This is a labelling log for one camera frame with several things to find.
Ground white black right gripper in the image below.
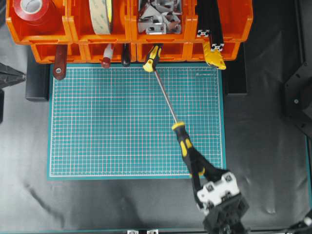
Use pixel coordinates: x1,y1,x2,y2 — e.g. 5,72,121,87
188,148,249,234

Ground long yellow black screwdriver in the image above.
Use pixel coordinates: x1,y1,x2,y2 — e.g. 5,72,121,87
154,70,196,176

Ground short yellow black screwdriver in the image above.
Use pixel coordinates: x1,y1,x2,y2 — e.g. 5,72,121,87
143,43,163,72

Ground black rack base block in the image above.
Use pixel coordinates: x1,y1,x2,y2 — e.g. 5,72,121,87
25,63,50,102

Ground orange plastic container rack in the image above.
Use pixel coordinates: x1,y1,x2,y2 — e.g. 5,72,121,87
5,0,254,64

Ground green grid cutting mat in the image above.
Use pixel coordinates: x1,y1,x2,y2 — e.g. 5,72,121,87
47,63,226,180

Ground yellow utility knife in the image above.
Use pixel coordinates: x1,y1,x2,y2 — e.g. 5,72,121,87
203,41,226,70

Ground white red glue bottle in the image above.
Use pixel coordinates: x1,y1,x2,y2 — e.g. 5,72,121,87
101,44,114,68

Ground pile of metal corner brackets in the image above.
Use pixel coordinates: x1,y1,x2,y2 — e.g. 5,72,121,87
137,0,182,35

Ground black aluminium extrusion bar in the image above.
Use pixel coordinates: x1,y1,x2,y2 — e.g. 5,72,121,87
195,0,210,37

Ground beige double-sided tape roll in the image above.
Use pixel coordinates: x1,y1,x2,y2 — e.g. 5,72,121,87
89,0,113,35

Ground red tape roll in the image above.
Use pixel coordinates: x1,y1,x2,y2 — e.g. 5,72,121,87
13,0,60,26

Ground silver bracket at table edge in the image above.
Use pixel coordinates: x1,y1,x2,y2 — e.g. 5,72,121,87
127,230,138,234

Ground dark maroon tool handle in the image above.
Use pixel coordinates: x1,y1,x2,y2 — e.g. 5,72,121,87
121,43,131,67

